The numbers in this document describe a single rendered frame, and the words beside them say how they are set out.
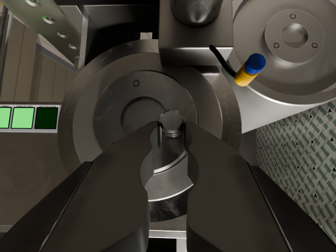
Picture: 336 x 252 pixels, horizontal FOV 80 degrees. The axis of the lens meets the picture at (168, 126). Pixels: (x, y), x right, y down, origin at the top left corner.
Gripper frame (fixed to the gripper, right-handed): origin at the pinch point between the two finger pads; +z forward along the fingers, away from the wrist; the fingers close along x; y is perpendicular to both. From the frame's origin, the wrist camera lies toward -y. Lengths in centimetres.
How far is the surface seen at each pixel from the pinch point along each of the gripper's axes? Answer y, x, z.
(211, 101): 0.2, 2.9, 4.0
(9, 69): 43, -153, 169
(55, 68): 63, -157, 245
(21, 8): -5.9, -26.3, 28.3
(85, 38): -3.6, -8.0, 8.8
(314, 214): 13.8, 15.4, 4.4
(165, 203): 6.6, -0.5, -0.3
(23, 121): 18, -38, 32
